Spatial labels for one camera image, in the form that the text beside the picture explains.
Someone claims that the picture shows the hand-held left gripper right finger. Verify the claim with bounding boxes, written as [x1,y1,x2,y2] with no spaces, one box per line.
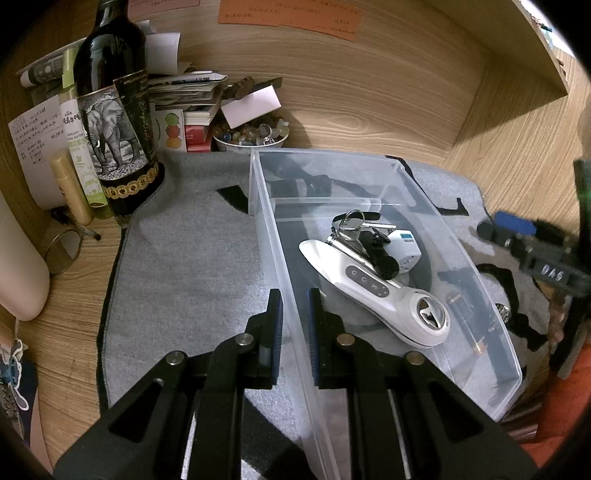
[308,288,539,480]

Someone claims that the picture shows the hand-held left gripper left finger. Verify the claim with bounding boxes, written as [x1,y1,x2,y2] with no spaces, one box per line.
[53,288,283,480]

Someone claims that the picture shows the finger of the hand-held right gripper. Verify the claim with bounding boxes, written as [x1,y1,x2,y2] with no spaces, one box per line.
[519,251,585,294]
[478,211,578,259]

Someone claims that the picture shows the white handheld massager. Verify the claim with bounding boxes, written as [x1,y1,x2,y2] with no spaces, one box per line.
[299,239,451,348]

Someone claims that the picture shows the clear plastic box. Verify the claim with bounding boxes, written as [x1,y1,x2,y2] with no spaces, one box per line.
[249,148,523,480]

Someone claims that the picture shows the black cylindrical gadget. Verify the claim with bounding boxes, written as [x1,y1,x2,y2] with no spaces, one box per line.
[364,231,400,281]

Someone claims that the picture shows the small white charger cube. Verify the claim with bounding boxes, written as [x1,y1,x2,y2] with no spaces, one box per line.
[385,229,423,273]

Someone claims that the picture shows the bunch of keys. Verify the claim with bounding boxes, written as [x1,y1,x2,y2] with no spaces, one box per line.
[331,209,398,243]

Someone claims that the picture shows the orange cloth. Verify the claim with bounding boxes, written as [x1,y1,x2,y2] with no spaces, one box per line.
[538,355,591,444]

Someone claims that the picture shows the grey mat with black pattern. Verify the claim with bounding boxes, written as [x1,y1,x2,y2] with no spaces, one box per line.
[97,148,555,480]

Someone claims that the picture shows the bowl of pebbles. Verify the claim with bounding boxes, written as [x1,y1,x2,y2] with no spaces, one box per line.
[212,117,291,151]

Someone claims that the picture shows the white card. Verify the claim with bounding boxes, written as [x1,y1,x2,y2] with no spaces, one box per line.
[220,85,281,129]

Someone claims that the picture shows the fruit print box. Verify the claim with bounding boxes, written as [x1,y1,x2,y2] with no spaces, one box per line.
[154,108,188,151]

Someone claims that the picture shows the beige lip balm tube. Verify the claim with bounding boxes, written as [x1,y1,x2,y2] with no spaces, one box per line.
[51,151,93,226]

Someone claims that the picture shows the stack of papers and books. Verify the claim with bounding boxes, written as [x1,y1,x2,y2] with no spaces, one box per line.
[148,69,282,153]

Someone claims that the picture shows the cream tumbler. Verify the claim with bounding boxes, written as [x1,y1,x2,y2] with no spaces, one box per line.
[0,189,51,321]

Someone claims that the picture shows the blue white fabric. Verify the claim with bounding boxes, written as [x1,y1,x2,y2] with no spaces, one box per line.
[0,337,28,416]

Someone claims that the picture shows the dark wine bottle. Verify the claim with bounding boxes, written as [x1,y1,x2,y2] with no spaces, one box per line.
[73,0,160,215]

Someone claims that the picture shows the green white spray bottle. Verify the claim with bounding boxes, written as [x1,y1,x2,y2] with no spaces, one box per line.
[61,46,114,220]

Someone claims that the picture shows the orange sticky note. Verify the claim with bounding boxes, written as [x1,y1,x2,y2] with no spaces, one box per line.
[218,0,361,41]

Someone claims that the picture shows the white handwritten note paper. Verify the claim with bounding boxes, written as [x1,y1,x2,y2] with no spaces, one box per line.
[8,95,70,210]

